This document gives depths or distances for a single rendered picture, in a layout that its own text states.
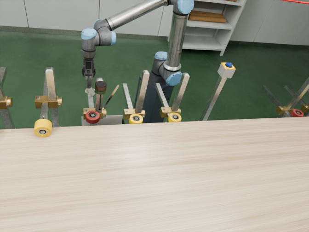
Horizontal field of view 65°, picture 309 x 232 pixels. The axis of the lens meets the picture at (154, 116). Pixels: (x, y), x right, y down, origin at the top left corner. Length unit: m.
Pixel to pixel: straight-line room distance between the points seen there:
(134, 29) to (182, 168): 3.25
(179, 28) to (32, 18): 2.70
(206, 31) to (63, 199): 4.04
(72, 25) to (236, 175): 3.37
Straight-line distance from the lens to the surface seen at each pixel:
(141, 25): 4.23
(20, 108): 2.87
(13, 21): 4.19
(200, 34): 4.67
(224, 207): 1.26
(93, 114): 1.43
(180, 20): 1.82
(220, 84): 1.61
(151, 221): 1.12
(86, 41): 1.62
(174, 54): 1.95
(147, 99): 2.35
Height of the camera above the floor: 1.91
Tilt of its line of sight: 43 degrees down
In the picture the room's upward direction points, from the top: 15 degrees clockwise
